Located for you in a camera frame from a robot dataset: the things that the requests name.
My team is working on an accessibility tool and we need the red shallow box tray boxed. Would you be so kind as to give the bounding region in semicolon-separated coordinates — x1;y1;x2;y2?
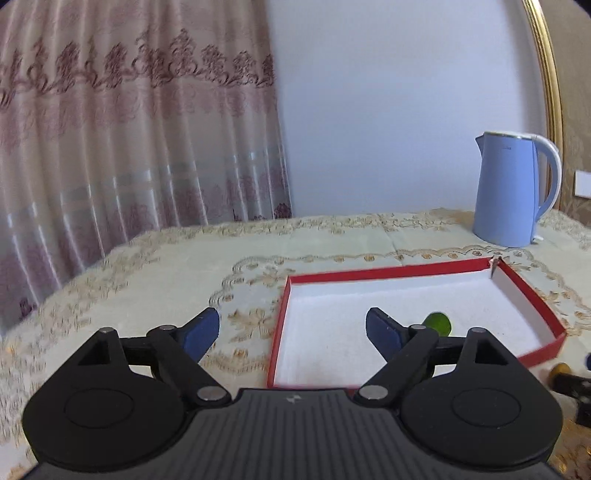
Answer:
266;257;566;389

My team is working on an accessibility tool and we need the gold ornate frame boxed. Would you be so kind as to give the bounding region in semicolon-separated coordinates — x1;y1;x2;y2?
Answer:
521;1;590;226

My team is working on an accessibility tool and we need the yellow mango fruit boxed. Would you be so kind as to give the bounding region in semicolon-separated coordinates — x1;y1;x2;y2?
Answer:
547;362;572;386

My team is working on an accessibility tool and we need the light blue electric kettle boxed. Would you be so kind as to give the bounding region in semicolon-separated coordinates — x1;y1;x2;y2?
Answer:
473;131;562;248

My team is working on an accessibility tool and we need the pink floral curtain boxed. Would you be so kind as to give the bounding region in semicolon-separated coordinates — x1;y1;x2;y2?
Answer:
1;1;291;330

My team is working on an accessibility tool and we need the cream embroidered tablecloth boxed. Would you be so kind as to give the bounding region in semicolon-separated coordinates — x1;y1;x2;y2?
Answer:
0;208;591;480

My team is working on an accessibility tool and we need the white wall switch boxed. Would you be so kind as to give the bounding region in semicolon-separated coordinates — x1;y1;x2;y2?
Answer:
573;170;591;199

